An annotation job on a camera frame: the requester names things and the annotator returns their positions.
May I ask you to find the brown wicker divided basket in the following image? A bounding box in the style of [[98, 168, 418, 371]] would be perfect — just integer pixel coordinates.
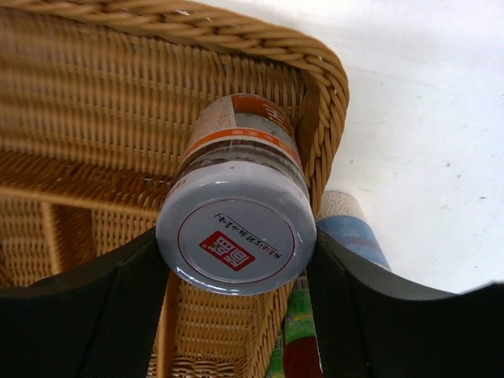
[[0, 0, 350, 378]]

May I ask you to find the upper yellow-cap chili bottle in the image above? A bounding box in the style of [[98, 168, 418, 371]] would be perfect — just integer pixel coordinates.
[[265, 273, 324, 378]]

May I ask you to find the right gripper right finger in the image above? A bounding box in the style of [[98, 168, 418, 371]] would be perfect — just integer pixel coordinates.
[[307, 232, 503, 377]]

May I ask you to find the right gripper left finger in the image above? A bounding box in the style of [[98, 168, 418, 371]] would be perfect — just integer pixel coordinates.
[[1, 230, 169, 377]]

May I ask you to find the white-lid spice jar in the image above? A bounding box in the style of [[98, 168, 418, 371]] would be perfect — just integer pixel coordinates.
[[155, 94, 317, 295]]

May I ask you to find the silver-cap pepper shaker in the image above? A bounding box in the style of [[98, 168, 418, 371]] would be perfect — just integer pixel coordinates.
[[317, 191, 391, 271]]

